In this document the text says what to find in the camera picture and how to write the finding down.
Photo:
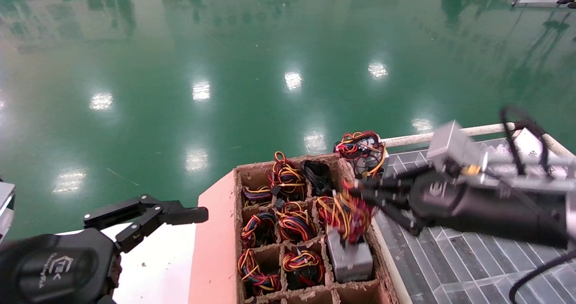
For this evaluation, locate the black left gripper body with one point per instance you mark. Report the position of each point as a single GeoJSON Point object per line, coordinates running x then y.
{"type": "Point", "coordinates": [54, 272]}

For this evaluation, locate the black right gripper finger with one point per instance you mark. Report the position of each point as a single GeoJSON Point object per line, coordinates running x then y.
{"type": "Point", "coordinates": [387, 189]}
{"type": "Point", "coordinates": [405, 218]}

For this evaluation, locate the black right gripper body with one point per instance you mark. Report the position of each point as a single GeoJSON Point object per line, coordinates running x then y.
{"type": "Point", "coordinates": [472, 209]}

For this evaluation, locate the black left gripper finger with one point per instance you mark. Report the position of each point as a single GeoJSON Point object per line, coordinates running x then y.
{"type": "Point", "coordinates": [180, 215]}

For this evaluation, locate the brown cardboard divider box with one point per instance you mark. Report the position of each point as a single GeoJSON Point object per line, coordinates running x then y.
{"type": "Point", "coordinates": [216, 250]}

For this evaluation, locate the clear acrylic divider tray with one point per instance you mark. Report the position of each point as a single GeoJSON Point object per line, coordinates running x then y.
{"type": "Point", "coordinates": [472, 268]}

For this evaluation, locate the white printed label card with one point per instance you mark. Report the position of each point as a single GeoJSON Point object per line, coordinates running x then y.
{"type": "Point", "coordinates": [533, 153]}

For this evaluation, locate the white wheeled stand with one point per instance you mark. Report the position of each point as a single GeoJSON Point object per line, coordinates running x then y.
{"type": "Point", "coordinates": [535, 0]}

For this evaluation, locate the white pipe cart frame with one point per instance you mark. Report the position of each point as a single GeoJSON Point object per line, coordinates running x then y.
{"type": "Point", "coordinates": [414, 138]}

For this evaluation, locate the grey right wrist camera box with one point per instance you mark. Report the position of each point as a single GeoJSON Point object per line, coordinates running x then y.
{"type": "Point", "coordinates": [452, 146]}

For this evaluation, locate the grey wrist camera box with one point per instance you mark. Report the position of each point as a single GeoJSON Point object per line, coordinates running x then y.
{"type": "Point", "coordinates": [452, 146]}
{"type": "Point", "coordinates": [5, 205]}

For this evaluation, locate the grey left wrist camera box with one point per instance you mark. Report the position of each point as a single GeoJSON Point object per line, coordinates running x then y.
{"type": "Point", "coordinates": [5, 205]}

